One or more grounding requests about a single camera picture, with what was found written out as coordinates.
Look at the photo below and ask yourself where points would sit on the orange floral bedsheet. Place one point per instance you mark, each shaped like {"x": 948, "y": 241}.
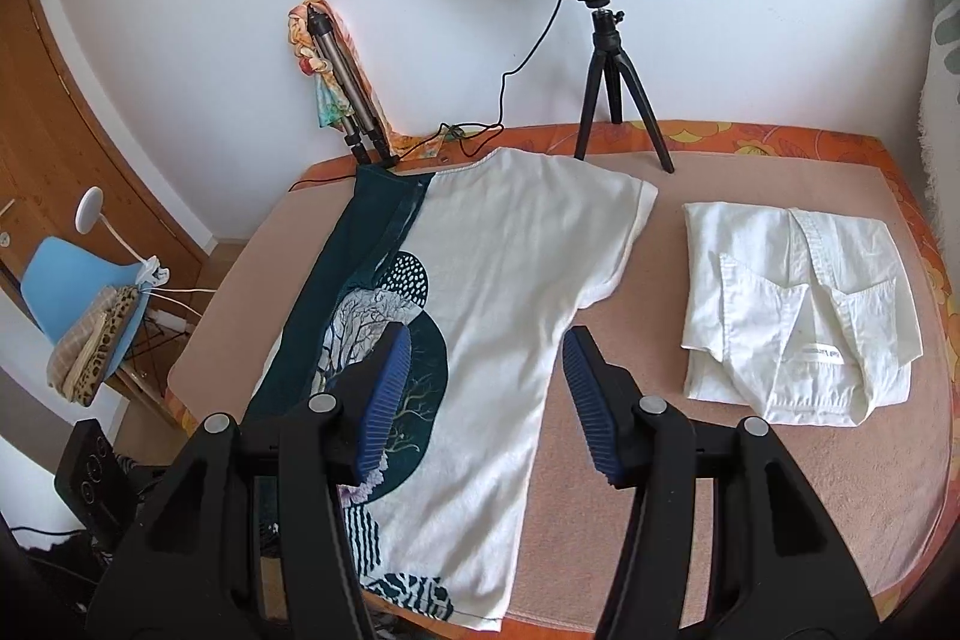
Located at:
{"x": 750, "y": 134}

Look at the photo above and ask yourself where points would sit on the blue chair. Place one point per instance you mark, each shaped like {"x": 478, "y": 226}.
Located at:
{"x": 67, "y": 272}

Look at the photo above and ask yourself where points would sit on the folded metal tripod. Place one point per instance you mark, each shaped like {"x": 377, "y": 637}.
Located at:
{"x": 330, "y": 63}

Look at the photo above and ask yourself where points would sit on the folded white shirt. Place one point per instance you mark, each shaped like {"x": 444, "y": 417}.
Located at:
{"x": 750, "y": 310}

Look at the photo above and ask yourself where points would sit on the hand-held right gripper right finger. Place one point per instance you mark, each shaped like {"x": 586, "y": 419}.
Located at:
{"x": 592, "y": 404}

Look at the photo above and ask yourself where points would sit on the pink blanket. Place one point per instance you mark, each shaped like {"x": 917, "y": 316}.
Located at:
{"x": 637, "y": 460}

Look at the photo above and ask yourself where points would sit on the floral scarf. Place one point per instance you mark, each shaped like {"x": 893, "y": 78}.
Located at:
{"x": 326, "y": 100}

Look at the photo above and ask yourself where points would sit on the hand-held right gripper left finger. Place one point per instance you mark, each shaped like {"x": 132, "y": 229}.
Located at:
{"x": 390, "y": 389}

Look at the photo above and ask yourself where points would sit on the leopard print bag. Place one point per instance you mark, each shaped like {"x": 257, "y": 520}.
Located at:
{"x": 105, "y": 340}

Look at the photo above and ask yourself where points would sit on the white and teal printed T-shirt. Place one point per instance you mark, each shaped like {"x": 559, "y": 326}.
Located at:
{"x": 487, "y": 310}

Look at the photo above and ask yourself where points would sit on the wooden door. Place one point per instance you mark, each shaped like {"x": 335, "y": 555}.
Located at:
{"x": 45, "y": 123}

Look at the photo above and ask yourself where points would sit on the green leaf print pillow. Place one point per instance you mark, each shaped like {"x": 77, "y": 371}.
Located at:
{"x": 946, "y": 10}

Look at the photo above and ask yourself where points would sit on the white desk lamp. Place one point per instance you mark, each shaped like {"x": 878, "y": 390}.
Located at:
{"x": 90, "y": 209}

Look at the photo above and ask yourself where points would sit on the small black tripod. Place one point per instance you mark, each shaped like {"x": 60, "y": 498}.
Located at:
{"x": 604, "y": 40}

